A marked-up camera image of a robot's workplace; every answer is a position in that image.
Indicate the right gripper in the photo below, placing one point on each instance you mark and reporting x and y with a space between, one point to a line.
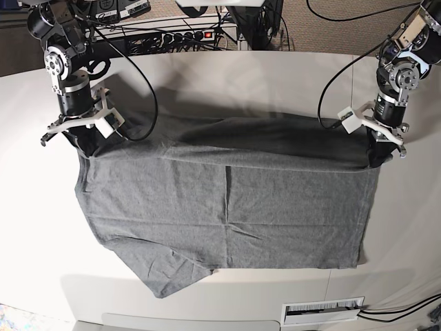
80 106

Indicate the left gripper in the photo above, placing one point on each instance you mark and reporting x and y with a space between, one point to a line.
384 113

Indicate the grey T-shirt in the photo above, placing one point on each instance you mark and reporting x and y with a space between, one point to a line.
205 194

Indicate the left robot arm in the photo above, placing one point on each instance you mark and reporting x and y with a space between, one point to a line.
404 61

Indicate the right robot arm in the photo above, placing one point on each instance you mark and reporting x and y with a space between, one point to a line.
67 38

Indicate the black power strip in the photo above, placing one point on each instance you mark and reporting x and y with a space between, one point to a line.
189 36

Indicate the grey table leg column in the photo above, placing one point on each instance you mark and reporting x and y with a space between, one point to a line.
244 18

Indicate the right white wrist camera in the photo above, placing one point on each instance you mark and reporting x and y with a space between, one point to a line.
109 122

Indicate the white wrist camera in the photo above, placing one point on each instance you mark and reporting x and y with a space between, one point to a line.
109 122
349 120

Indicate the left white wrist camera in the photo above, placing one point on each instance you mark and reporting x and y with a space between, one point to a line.
349 120

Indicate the white cable grommet box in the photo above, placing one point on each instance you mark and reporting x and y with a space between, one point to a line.
321 312

